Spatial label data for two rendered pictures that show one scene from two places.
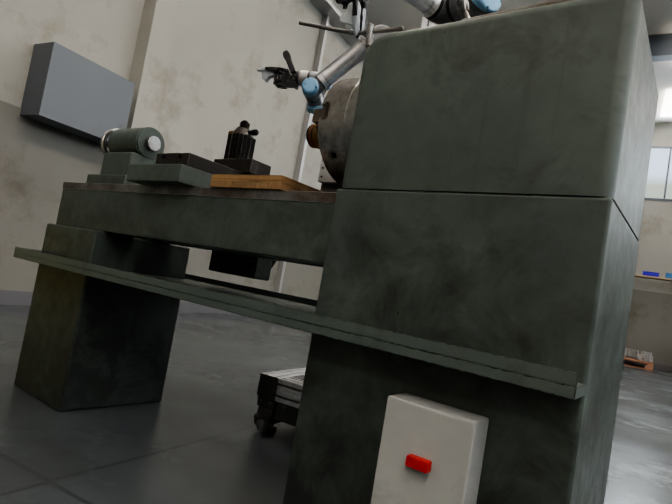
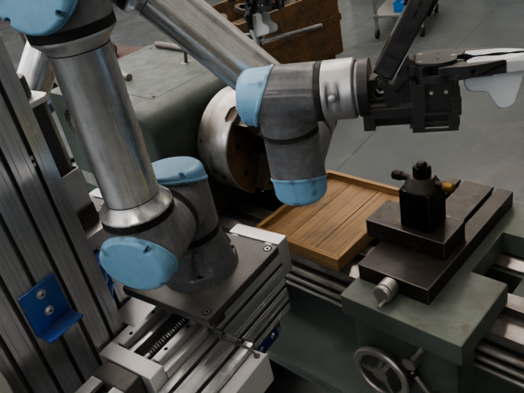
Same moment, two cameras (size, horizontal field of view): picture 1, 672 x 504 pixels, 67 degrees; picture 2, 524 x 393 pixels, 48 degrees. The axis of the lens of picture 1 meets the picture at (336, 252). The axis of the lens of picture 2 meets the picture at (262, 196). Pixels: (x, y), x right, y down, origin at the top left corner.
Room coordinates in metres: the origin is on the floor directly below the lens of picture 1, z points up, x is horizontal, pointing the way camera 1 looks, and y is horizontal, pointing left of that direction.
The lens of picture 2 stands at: (3.03, 0.31, 1.84)
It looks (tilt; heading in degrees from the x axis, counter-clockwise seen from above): 31 degrees down; 192
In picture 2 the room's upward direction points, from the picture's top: 13 degrees counter-clockwise
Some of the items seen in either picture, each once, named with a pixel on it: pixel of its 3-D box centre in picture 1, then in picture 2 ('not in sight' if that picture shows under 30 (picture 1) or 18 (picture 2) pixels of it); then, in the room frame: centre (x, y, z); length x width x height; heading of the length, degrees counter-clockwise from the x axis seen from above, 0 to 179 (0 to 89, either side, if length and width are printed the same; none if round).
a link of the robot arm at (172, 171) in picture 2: not in sight; (176, 196); (2.17, -0.03, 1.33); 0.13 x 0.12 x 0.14; 172
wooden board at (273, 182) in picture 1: (284, 195); (333, 214); (1.62, 0.19, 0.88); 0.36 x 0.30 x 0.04; 143
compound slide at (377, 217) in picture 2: (241, 169); (414, 228); (1.87, 0.40, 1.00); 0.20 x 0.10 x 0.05; 53
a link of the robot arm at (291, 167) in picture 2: (315, 99); (298, 156); (2.31, 0.21, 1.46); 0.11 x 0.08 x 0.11; 172
